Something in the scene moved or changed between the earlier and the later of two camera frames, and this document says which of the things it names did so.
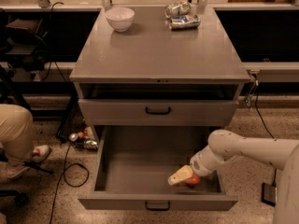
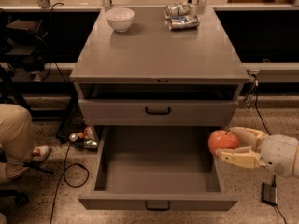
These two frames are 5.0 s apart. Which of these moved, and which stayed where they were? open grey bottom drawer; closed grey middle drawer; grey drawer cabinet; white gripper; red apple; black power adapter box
Moved: white gripper; red apple
Stayed: grey drawer cabinet; open grey bottom drawer; black power adapter box; closed grey middle drawer
